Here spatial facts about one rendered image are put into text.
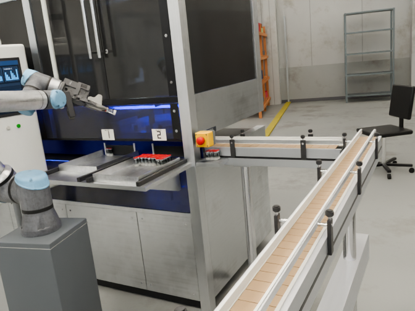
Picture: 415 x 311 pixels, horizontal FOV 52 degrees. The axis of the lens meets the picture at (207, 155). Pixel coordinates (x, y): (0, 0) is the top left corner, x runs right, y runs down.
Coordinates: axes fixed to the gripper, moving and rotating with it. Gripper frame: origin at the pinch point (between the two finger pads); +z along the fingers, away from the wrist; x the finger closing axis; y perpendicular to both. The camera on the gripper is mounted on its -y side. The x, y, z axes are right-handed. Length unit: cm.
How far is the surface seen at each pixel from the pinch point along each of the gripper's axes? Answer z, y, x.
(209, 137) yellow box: 50, 5, 3
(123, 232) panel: 33, -49, 65
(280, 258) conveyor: 47, -44, -99
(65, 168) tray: -8.4, -25.6, 40.6
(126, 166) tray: 19.6, -17.0, 26.9
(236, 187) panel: 88, -5, 50
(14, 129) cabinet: -42, -11, 64
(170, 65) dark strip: 22.1, 33.0, 4.2
